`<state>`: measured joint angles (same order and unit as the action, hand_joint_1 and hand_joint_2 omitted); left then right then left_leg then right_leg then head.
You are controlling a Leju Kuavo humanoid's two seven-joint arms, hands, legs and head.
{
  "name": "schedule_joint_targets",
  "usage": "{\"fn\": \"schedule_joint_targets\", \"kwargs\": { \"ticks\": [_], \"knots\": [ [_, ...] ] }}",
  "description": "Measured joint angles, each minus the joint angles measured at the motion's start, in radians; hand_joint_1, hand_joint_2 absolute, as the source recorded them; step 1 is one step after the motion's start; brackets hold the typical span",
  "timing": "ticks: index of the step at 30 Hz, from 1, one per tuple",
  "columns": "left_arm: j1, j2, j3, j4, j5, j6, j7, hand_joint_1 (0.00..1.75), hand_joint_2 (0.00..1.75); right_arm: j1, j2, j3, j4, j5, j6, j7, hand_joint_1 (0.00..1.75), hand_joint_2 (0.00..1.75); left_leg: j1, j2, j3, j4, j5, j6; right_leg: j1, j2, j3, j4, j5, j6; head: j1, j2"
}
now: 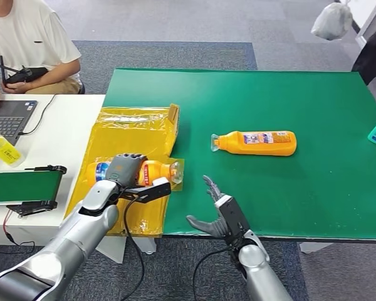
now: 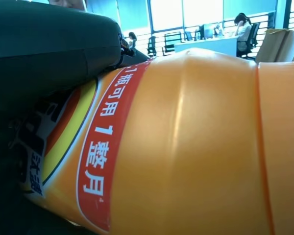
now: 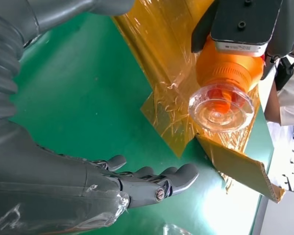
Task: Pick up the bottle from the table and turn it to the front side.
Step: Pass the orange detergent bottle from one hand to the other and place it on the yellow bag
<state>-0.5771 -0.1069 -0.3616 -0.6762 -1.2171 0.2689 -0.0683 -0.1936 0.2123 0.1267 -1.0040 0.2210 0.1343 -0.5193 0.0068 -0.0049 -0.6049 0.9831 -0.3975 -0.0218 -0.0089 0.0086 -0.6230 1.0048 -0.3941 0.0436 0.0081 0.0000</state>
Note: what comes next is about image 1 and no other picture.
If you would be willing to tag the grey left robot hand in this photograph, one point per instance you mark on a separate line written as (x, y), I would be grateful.
(125, 170)

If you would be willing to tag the person's left hand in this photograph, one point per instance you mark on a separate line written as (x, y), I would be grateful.
(15, 87)

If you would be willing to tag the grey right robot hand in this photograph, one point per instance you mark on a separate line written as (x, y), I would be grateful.
(207, 226)

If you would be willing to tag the black remote controller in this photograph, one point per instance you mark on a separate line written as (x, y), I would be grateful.
(31, 74)

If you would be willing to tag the orange plastic bottle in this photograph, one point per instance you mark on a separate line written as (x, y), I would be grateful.
(156, 170)
(263, 148)

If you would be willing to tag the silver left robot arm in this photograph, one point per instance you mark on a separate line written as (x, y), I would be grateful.
(75, 237)

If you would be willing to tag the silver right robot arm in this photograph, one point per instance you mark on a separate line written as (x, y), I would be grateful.
(256, 270)

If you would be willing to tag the clear bottle yellow label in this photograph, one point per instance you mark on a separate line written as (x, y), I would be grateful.
(6, 151)

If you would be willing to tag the grey laptop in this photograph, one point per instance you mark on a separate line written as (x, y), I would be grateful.
(6, 120)

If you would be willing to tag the yellow plastic sheet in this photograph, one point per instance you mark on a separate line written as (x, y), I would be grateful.
(128, 133)

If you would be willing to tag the person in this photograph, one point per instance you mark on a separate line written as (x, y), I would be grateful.
(28, 33)
(372, 54)

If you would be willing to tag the white table foot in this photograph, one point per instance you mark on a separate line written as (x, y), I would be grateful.
(313, 248)
(112, 249)

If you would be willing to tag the green table mat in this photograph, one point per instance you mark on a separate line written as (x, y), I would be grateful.
(269, 199)

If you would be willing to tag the small green conveyor belt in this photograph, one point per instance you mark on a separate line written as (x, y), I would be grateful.
(18, 187)

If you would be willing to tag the grey plastic bag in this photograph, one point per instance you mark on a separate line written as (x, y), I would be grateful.
(332, 21)

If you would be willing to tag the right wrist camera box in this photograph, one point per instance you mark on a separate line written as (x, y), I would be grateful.
(233, 218)

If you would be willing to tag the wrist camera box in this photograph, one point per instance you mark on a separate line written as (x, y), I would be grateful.
(156, 190)
(233, 218)

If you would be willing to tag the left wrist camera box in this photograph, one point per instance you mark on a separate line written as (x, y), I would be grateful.
(156, 190)

